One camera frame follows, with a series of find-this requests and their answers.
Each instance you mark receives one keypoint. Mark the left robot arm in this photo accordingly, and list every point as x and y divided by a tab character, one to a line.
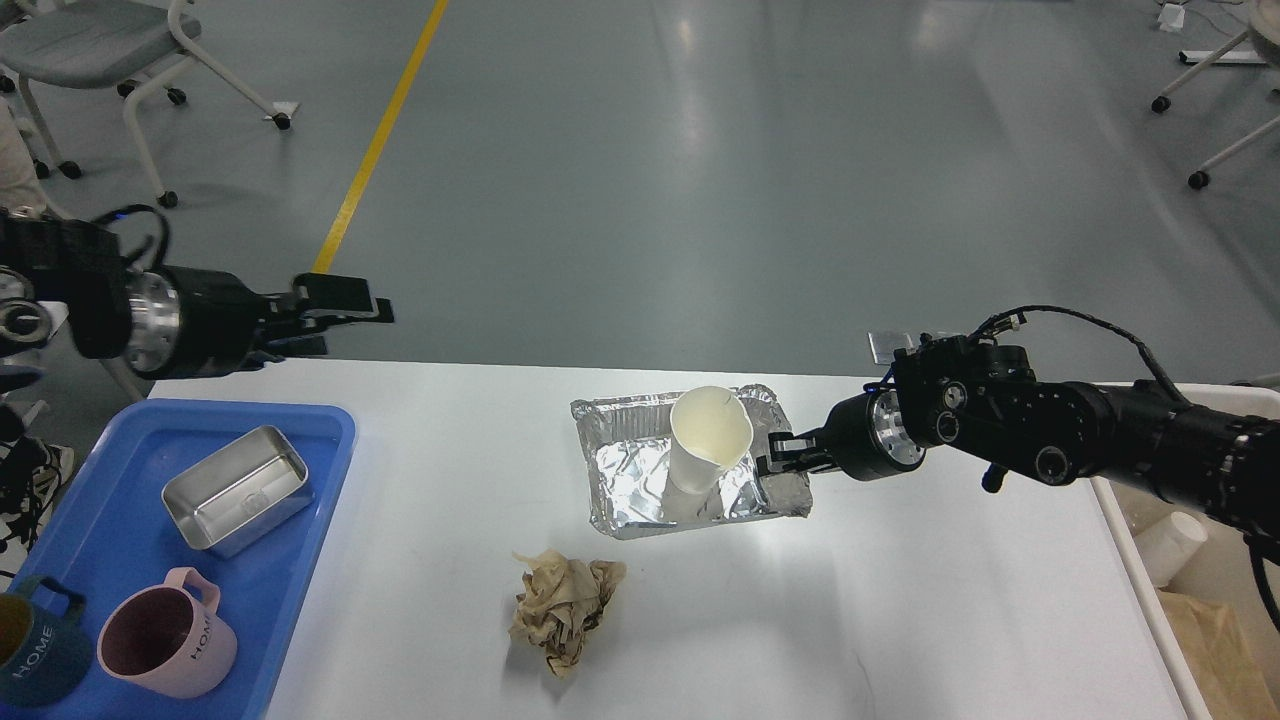
124	301

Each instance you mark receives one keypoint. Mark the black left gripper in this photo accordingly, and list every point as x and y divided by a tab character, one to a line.
191	323

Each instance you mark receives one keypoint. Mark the white paper cup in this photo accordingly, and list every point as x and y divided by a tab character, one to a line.
710	433

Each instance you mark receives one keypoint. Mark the square steel tray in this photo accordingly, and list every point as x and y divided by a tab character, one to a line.
243	491

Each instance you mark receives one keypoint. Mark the brown paper in bin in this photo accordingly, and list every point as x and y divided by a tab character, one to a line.
1213	644

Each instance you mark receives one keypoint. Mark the person in jeans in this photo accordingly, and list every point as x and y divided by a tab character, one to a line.
20	187

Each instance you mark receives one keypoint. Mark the left floor socket plate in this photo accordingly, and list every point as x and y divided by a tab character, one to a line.
884	344

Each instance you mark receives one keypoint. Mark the blue plastic tray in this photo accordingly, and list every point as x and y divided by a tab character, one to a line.
112	536

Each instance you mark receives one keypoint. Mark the paper cup in bin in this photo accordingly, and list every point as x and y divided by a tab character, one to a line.
1168	545

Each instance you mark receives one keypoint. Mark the grey office chair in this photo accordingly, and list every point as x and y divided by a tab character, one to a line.
103	44

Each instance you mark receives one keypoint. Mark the aluminium foil container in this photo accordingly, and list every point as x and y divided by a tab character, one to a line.
625	442

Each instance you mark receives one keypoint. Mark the brown paper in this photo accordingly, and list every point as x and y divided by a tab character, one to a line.
1213	644
562	601

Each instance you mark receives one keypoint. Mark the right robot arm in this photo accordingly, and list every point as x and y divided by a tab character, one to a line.
973	393

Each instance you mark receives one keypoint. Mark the dark blue mug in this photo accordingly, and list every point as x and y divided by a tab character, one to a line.
44	654

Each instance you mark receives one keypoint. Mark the pink ceramic mug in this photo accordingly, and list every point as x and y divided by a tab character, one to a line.
168	638

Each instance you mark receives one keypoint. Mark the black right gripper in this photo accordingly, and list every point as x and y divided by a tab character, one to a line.
864	437

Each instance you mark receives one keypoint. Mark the beige plastic bin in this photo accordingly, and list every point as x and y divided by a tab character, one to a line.
1198	599

